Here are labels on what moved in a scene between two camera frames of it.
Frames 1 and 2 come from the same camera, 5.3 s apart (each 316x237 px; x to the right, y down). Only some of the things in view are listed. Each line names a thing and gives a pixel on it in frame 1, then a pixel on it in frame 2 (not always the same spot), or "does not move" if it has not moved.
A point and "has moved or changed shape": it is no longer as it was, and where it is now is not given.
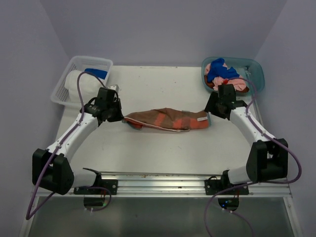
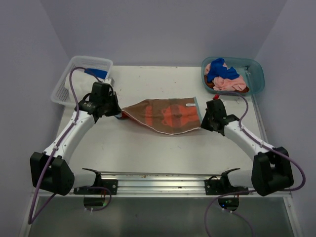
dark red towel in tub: x=211 y=85 does not move
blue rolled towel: x=100 y=74 does not move
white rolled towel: x=89 y=86 does not move
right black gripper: x=210 y=107 -> x=204 y=125
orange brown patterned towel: x=169 y=118 has moved or changed shape
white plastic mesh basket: x=60 y=94 does not move
